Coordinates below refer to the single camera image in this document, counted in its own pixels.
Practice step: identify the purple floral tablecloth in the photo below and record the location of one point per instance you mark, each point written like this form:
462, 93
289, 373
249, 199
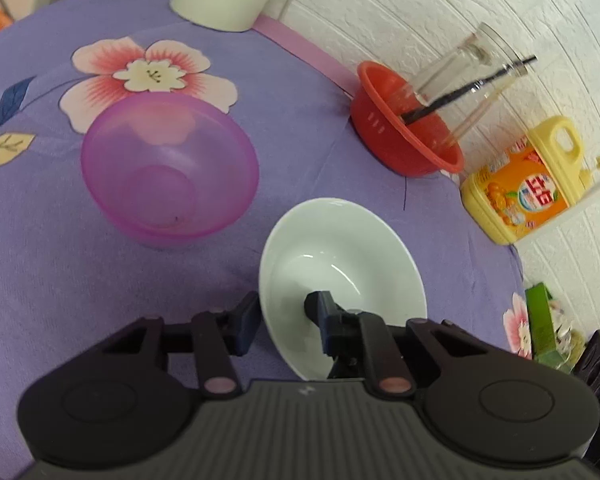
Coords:
55, 285

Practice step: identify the yellow detergent bottle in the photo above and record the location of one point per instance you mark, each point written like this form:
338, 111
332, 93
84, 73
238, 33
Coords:
510, 195

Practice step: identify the black stirring stick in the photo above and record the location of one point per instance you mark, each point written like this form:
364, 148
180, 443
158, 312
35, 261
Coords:
480, 83

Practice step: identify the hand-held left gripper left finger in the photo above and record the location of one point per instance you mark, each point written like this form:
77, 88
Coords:
245, 326

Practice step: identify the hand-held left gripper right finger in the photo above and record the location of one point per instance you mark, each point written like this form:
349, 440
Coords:
326, 321

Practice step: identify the purple plastic bowl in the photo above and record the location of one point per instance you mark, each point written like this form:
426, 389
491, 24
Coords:
170, 195

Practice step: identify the red plastic basket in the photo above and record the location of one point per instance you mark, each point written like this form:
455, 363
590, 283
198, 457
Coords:
380, 120

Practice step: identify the white ceramic bowl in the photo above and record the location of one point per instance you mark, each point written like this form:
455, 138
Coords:
340, 260

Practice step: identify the clear glass pitcher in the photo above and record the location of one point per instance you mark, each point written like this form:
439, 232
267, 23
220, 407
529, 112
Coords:
460, 62

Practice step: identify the green tray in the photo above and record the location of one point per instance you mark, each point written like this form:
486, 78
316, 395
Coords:
540, 320

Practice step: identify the crumpled white paper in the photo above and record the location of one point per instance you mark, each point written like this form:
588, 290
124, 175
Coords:
562, 327

